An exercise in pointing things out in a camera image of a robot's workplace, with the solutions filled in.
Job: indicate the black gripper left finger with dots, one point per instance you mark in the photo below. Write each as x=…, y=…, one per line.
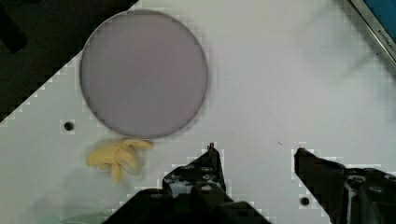
x=191, y=194

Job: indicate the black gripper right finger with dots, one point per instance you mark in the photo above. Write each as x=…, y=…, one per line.
x=348, y=195

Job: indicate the yellow plush banana bunch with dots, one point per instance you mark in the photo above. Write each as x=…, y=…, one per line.
x=119, y=156

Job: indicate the grey round plate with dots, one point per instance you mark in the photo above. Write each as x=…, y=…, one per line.
x=143, y=74

